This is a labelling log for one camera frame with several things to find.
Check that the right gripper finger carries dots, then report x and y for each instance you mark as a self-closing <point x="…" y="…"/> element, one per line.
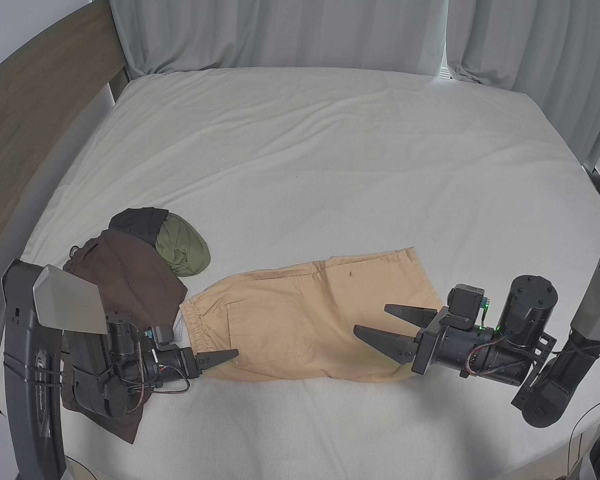
<point x="390" y="345"/>
<point x="415" y="315"/>

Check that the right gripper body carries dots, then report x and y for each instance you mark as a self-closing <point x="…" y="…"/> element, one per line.
<point x="455" y="348"/>

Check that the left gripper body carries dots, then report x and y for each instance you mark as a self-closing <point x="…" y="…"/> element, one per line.
<point x="180" y="363"/>

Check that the beige shorts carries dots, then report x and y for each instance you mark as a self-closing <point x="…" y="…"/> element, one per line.
<point x="290" y="318"/>

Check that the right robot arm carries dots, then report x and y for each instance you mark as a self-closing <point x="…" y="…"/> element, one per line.
<point x="530" y="308"/>

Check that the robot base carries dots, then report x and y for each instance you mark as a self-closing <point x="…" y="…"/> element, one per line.
<point x="582" y="470"/>

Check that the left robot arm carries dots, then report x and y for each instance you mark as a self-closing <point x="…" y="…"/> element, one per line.
<point x="65" y="303"/>

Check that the bed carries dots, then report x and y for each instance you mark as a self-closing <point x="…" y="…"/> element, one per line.
<point x="330" y="143"/>

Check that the white garment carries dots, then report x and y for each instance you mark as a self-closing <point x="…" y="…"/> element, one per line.
<point x="178" y="330"/>

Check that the brown garment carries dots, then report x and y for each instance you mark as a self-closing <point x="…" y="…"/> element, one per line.
<point x="130" y="278"/>

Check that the green garment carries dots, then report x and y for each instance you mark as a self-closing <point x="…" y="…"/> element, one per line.
<point x="182" y="248"/>

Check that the black garment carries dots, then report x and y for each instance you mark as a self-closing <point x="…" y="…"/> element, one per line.
<point x="132" y="223"/>

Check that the window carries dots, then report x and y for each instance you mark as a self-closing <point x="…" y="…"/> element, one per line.
<point x="445" y="72"/>

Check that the pale green curtain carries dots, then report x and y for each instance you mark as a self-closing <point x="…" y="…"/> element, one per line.
<point x="530" y="28"/>
<point x="280" y="18"/>

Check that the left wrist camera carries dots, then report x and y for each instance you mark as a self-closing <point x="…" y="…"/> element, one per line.
<point x="161" y="334"/>

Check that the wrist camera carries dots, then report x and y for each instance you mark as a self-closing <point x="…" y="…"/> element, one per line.
<point x="161" y="334"/>
<point x="467" y="305"/>

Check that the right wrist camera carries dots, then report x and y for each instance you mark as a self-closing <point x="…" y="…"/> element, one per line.
<point x="467" y="305"/>

